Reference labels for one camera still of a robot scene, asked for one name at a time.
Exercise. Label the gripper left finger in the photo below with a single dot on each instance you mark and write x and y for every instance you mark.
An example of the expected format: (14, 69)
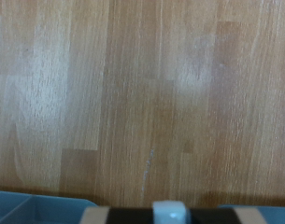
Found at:
(123, 216)

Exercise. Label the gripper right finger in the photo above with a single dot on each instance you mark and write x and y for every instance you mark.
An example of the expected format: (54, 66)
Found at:
(223, 216)

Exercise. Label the dark grey cutlery holder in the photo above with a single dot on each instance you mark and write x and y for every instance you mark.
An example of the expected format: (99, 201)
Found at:
(39, 208)

